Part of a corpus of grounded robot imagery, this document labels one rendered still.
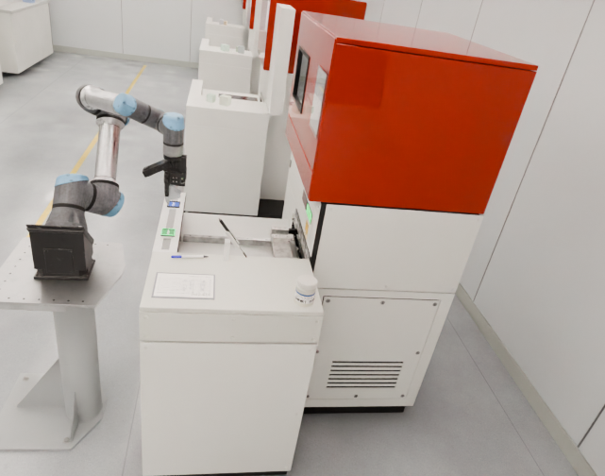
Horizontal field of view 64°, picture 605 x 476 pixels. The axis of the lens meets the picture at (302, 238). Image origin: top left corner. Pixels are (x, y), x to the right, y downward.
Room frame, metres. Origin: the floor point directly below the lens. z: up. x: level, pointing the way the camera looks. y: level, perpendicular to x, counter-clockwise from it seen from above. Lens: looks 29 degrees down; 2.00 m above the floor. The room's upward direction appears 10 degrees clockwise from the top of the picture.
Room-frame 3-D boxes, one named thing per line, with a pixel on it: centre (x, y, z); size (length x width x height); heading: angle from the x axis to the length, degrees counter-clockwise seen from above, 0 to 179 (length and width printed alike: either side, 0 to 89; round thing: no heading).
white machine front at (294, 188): (2.09, 0.03, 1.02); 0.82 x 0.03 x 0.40; 13
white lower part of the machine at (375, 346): (2.17, -0.30, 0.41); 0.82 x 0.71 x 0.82; 13
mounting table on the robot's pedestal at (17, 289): (1.54, 0.91, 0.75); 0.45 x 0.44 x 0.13; 102
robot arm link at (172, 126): (1.72, 0.54, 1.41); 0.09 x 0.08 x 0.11; 46
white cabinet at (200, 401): (1.75, 0.29, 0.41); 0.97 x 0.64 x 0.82; 13
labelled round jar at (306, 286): (1.40, -0.04, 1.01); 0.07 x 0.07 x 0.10
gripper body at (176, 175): (1.72, 0.53, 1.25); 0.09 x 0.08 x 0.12; 103
